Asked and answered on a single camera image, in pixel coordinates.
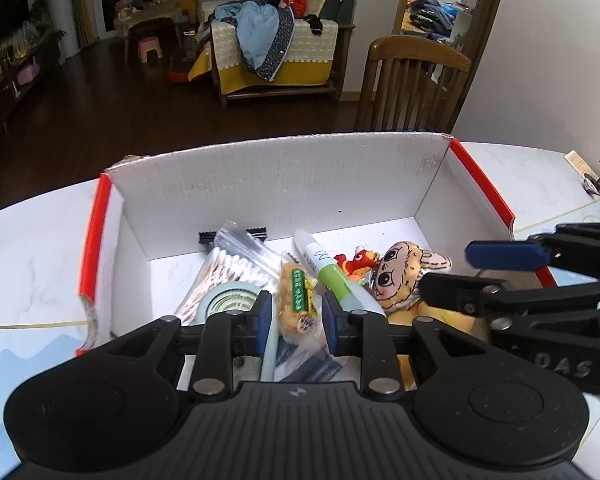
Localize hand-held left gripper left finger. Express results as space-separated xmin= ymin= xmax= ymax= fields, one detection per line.
xmin=86 ymin=291 xmax=274 ymax=396

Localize armchair with cream cover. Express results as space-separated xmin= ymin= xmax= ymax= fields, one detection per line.
xmin=209 ymin=15 xmax=356 ymax=111

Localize red floor item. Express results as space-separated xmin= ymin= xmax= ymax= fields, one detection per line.
xmin=167 ymin=57 xmax=194 ymax=84

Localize white green marker pen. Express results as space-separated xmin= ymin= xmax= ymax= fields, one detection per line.
xmin=294 ymin=230 xmax=362 ymax=312

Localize tan plush toy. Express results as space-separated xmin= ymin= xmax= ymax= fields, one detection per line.
xmin=367 ymin=241 xmax=453 ymax=312

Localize yellow green snack packet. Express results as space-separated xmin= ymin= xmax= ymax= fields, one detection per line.
xmin=278 ymin=252 xmax=327 ymax=347

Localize cotton swab bag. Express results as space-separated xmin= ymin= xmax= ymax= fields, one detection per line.
xmin=172 ymin=227 xmax=281 ymax=322

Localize white cardboard box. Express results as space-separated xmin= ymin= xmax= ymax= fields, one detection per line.
xmin=77 ymin=131 xmax=556 ymax=386

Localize wooden coffee table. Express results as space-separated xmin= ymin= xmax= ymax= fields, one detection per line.
xmin=115 ymin=0 xmax=191 ymax=61

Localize pile of clothes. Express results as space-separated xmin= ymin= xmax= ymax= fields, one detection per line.
xmin=215 ymin=0 xmax=296 ymax=82

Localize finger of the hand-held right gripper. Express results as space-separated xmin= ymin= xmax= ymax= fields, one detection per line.
xmin=466 ymin=222 xmax=600 ymax=278
xmin=420 ymin=273 xmax=600 ymax=331

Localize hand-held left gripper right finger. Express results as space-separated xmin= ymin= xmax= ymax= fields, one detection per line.
xmin=321 ymin=291 xmax=512 ymax=397

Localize bed with clothes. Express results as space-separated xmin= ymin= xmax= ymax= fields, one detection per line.
xmin=405 ymin=0 xmax=462 ymax=41

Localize pink stool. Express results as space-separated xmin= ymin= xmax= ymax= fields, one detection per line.
xmin=137 ymin=36 xmax=162 ymax=64

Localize light green tape roll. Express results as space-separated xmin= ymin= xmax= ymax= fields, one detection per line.
xmin=197 ymin=282 xmax=262 ymax=327

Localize red orange small toy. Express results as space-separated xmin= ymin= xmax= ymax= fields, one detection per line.
xmin=335 ymin=249 xmax=381 ymax=282

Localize yellow card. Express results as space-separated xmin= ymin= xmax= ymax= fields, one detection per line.
xmin=565 ymin=150 xmax=594 ymax=177

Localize wooden chair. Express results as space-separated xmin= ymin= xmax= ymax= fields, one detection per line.
xmin=355 ymin=35 xmax=473 ymax=133

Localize yellow holed cheese toy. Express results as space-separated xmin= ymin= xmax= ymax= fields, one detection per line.
xmin=387 ymin=300 xmax=482 ymax=347

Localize dark TV cabinet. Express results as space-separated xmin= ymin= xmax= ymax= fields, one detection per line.
xmin=0 ymin=35 xmax=63 ymax=151

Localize grey yellow curtain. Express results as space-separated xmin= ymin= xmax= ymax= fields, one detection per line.
xmin=77 ymin=0 xmax=102 ymax=46

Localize white tower air conditioner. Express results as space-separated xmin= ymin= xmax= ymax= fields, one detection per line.
xmin=50 ymin=0 xmax=87 ymax=58

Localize pink bag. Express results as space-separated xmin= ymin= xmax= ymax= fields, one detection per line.
xmin=17 ymin=57 xmax=41 ymax=84

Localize black snack packet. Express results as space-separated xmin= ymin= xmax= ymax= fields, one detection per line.
xmin=198 ymin=226 xmax=269 ymax=245

